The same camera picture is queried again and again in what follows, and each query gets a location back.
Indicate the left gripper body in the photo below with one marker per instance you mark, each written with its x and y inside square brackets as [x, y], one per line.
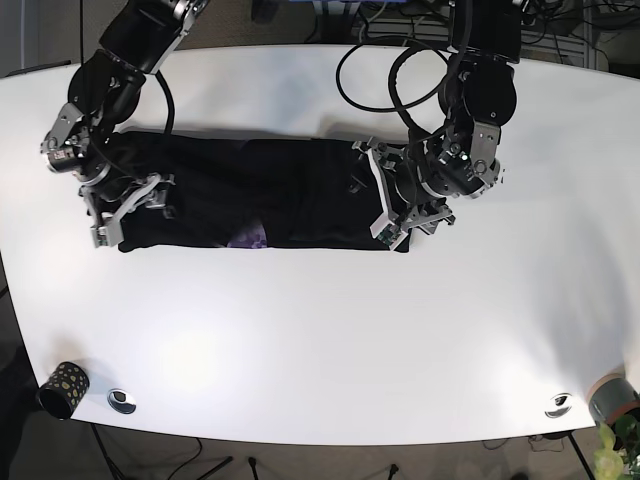
[415, 181]

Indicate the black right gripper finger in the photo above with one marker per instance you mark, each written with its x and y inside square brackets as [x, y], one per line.
[164, 203]
[108, 234]

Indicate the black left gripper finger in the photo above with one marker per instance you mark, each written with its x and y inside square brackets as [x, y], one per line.
[387, 232]
[361, 177]

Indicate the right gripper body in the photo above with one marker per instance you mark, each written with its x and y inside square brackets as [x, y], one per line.
[105, 187]

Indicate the black T-shirt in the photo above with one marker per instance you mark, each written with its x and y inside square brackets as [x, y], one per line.
[278, 193]

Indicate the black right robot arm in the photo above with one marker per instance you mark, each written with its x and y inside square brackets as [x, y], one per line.
[104, 93]

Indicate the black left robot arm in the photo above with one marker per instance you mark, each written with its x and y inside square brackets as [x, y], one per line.
[477, 97]

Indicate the left silver table grommet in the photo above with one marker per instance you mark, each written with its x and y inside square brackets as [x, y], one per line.
[121, 401]

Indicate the silver table grommet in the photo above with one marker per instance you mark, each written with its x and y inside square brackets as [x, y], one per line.
[558, 406]
[121, 401]

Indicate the black gold spotted cup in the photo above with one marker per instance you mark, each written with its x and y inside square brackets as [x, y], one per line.
[65, 388]

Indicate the right silver table grommet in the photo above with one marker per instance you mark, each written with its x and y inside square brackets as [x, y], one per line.
[558, 406]

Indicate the grey plant pot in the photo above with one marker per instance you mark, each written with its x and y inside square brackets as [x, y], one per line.
[611, 397]

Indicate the green potted plant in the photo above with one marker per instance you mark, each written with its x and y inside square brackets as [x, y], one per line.
[618, 456]

